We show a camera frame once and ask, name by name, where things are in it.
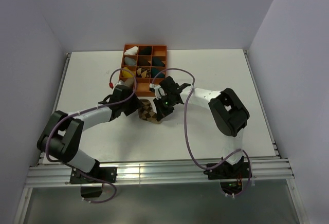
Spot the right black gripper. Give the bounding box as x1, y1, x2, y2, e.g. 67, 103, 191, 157
153, 94, 175, 121

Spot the tan sock with maroon cuff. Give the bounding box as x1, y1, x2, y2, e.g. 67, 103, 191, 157
124, 78, 135, 89

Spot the brown argyle sock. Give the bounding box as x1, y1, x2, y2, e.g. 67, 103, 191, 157
138, 99, 161, 124

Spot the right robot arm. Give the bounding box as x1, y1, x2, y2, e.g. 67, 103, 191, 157
149, 77, 250, 179

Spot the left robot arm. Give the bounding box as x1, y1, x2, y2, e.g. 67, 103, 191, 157
36, 85, 141, 182

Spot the yellow rolled sock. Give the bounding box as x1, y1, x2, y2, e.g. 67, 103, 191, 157
121, 67, 135, 78

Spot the argyle rolled sock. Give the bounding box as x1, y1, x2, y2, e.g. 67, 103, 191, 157
136, 66, 151, 79

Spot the grey rolled sock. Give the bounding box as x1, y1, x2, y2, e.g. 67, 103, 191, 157
124, 57, 137, 66

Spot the teal rolled sock lower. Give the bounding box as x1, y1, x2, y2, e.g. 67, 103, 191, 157
151, 67, 165, 79

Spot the teal rolled sock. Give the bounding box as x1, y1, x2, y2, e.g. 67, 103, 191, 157
151, 67, 165, 79
152, 56, 166, 67

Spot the orange wooden compartment tray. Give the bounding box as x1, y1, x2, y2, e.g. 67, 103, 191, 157
119, 44, 168, 97

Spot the dark brown rolled sock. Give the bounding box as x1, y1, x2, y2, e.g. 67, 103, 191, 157
137, 57, 151, 66

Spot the white rolled sock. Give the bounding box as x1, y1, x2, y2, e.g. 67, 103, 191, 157
124, 46, 139, 55

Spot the teal rolled sock upper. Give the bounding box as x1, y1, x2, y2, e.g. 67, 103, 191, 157
152, 56, 166, 67

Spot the dark green rolled sock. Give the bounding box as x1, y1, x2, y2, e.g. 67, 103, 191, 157
138, 46, 152, 55

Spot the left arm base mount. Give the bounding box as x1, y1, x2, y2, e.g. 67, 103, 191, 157
69, 167, 117, 203

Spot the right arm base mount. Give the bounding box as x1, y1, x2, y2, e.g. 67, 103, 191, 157
203, 162, 250, 180

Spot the aluminium table frame rail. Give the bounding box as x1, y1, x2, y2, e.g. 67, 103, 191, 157
25, 158, 294, 188

